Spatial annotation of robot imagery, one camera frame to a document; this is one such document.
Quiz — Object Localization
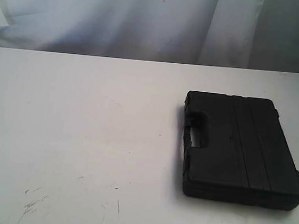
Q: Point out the black plastic tool case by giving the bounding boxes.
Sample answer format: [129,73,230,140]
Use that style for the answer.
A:
[182,91,299,211]

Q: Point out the white backdrop curtain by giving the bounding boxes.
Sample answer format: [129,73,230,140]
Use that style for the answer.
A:
[0,0,299,72]

